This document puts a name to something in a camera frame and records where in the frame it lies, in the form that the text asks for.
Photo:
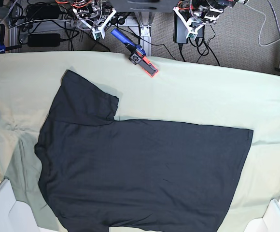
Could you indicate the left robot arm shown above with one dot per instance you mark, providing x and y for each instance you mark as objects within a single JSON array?
[{"x": 217, "y": 4}]

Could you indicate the light green table cloth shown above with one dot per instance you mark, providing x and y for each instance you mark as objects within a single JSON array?
[{"x": 186, "y": 92}]

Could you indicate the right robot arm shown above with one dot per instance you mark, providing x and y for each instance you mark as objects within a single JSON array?
[{"x": 88, "y": 10}]

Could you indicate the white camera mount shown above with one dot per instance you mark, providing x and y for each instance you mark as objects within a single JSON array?
[
  {"x": 190, "y": 24},
  {"x": 97, "y": 28}
]

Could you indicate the black power brick right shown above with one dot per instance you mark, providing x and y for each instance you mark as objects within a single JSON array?
[{"x": 180, "y": 32}]

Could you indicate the white bin left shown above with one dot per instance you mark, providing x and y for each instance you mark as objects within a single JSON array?
[{"x": 15, "y": 216}]

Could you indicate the white bin right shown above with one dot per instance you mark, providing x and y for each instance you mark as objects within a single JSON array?
[{"x": 270, "y": 217}]

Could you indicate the white bin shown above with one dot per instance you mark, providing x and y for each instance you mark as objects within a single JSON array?
[
  {"x": 15, "y": 216},
  {"x": 270, "y": 217}
]

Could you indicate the black T-shirt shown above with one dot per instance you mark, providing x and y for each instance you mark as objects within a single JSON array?
[{"x": 161, "y": 176}]

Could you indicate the black power brick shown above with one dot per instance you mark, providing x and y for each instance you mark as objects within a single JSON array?
[
  {"x": 180, "y": 32},
  {"x": 44, "y": 40}
]

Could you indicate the blue orange bar clamp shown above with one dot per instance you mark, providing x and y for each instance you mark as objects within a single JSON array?
[{"x": 138, "y": 55}]

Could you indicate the aluminium frame post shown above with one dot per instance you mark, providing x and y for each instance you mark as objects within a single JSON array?
[{"x": 145, "y": 22}]

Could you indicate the black power brick left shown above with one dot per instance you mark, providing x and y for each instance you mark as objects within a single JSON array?
[{"x": 44, "y": 40}]

